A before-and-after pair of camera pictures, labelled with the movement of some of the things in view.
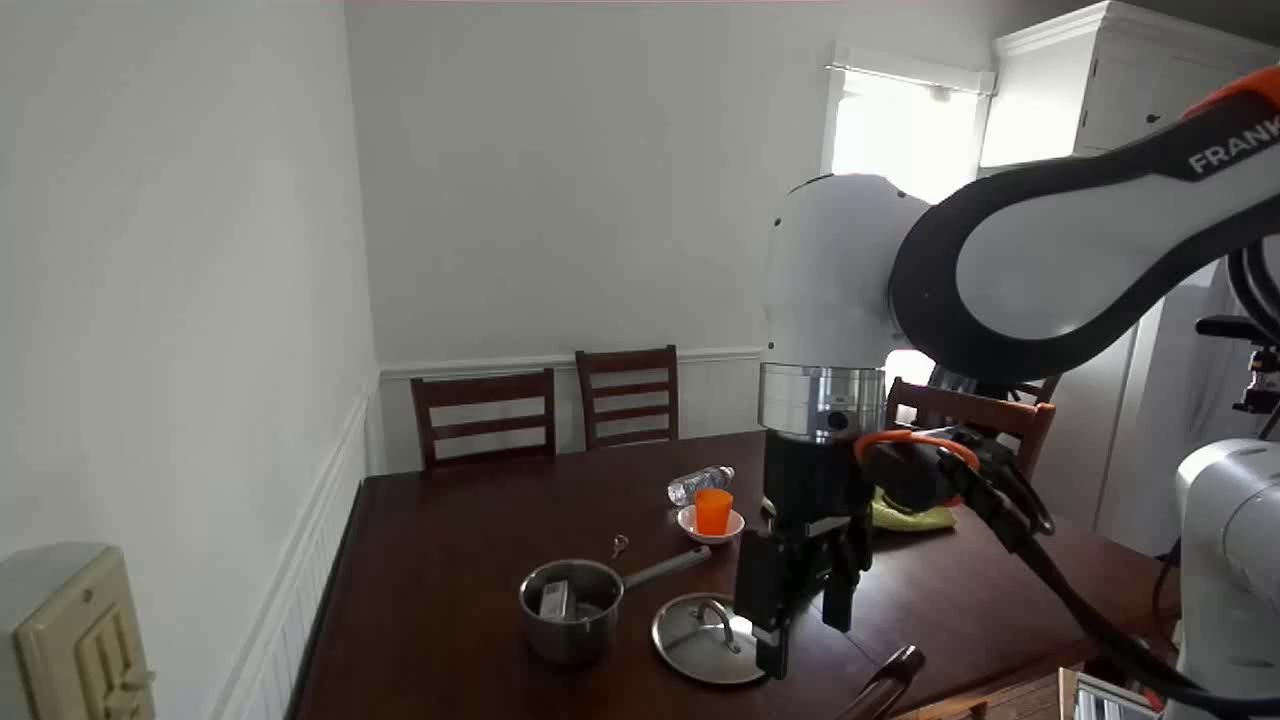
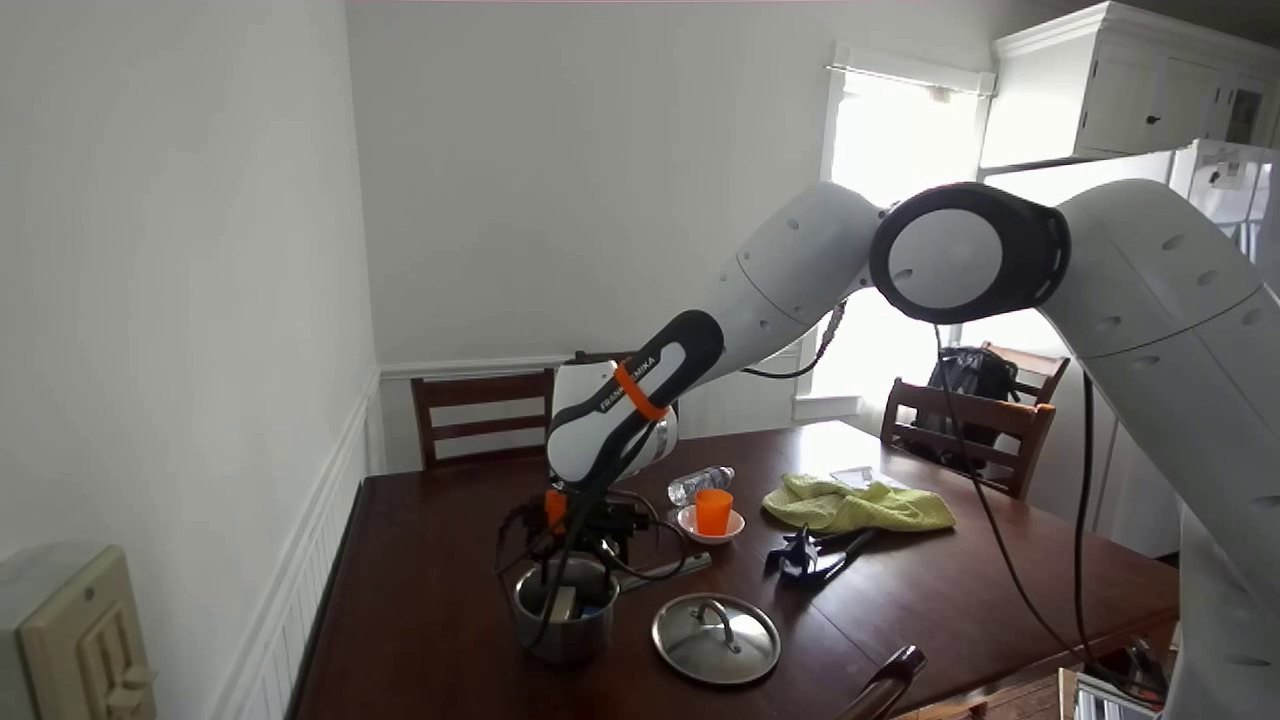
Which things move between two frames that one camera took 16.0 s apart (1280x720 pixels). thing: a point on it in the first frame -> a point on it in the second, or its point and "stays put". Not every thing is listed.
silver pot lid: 707,638 stays put
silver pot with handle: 573,605 stays put
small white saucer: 689,526 stays put
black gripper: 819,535 -> 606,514
